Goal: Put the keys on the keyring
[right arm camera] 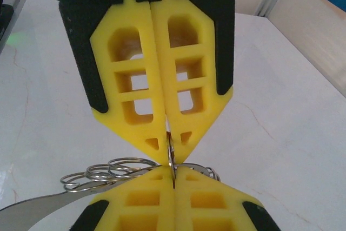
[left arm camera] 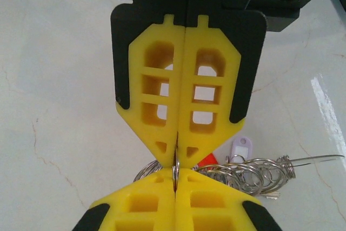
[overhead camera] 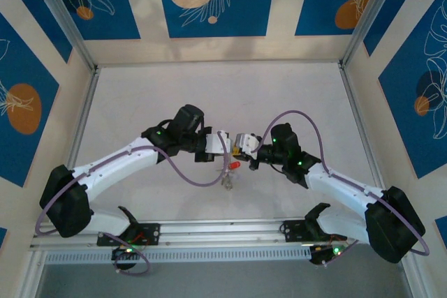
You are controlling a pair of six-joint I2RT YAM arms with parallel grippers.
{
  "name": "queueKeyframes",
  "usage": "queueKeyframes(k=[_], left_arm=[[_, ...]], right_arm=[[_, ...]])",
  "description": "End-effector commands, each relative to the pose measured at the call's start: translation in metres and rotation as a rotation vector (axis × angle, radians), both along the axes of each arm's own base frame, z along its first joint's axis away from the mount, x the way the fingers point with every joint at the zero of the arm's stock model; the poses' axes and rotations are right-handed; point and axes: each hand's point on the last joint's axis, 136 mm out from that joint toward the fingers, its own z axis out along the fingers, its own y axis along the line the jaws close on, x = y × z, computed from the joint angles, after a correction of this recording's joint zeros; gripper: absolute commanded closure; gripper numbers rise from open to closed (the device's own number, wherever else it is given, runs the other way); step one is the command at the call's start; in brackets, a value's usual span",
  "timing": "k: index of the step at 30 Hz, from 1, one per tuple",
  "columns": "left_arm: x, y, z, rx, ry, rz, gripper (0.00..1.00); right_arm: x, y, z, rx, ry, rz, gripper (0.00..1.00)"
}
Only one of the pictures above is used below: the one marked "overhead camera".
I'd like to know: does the metal key plate with rings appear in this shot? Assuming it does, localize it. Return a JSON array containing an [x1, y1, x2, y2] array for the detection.
[[215, 156, 235, 193]]

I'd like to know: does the control board with green light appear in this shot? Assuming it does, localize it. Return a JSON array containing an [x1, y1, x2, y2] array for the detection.
[[110, 244, 142, 261], [309, 244, 349, 265]]

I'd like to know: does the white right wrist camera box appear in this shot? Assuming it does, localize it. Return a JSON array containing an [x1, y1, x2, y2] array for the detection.
[[235, 132, 262, 155]]

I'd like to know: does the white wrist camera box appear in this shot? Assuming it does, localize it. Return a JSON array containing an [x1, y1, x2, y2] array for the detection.
[[204, 131, 233, 156], [235, 132, 262, 155]]

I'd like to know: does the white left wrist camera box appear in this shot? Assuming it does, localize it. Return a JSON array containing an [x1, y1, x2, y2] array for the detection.
[[204, 131, 233, 156]]

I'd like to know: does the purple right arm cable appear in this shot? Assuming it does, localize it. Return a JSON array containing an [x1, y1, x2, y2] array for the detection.
[[251, 110, 430, 268]]

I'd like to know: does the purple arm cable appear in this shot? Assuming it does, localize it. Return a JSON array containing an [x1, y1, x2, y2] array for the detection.
[[251, 110, 430, 268], [36, 131, 231, 276]]

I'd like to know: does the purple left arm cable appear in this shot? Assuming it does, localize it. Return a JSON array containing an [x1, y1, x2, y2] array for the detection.
[[36, 131, 231, 276]]

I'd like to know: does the aluminium side rail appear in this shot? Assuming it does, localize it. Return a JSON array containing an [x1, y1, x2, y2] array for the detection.
[[64, 66, 102, 170], [338, 62, 394, 214]]

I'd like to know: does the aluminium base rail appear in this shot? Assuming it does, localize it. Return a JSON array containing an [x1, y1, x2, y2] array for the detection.
[[29, 213, 416, 249]]

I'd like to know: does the slotted grey cable duct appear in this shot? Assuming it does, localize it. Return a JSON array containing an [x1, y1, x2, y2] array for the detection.
[[43, 246, 314, 265]]

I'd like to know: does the aluminium frame post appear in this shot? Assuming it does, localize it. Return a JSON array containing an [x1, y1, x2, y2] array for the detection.
[[340, 0, 411, 68], [26, 0, 101, 72]]

